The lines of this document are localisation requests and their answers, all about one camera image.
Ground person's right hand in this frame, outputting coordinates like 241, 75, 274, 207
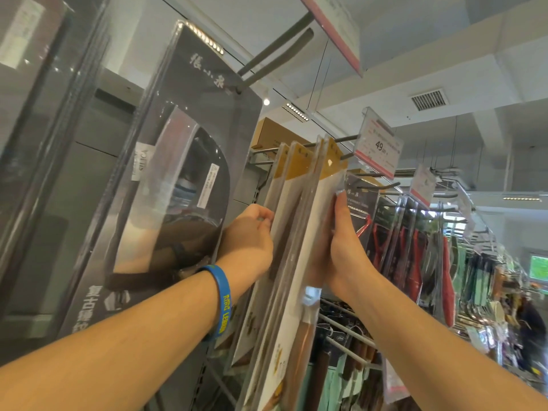
321, 191, 381, 304

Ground person's left hand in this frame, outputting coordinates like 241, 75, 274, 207
216, 204, 276, 303

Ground grey-backed flip price tag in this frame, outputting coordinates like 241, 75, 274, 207
354, 107, 405, 180

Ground packaged round black knife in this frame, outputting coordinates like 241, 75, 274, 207
59, 20, 264, 339

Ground grey metal display shelf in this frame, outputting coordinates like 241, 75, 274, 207
0, 0, 548, 411

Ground packaged cleaver wooden handle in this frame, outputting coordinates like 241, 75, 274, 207
0, 0, 113, 339

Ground person's right forearm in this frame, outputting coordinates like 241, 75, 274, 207
342, 269, 548, 411

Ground person's left forearm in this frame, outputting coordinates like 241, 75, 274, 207
0, 269, 234, 411

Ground blue wristband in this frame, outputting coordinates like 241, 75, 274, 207
196, 264, 233, 342

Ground row of red straight-peeler packages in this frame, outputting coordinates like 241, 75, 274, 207
396, 200, 457, 328

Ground white red-edged price tag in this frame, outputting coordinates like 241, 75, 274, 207
409, 163, 437, 209
453, 183, 477, 236
382, 359, 412, 405
298, 0, 365, 78

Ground row of mint carded utensils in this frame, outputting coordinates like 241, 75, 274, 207
299, 299, 386, 411

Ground brown cardboard box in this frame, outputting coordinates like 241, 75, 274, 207
250, 117, 320, 152

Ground square ceiling air vent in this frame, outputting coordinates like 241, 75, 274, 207
410, 87, 449, 112

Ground green lit wall screen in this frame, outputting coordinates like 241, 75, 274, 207
530, 254, 548, 282

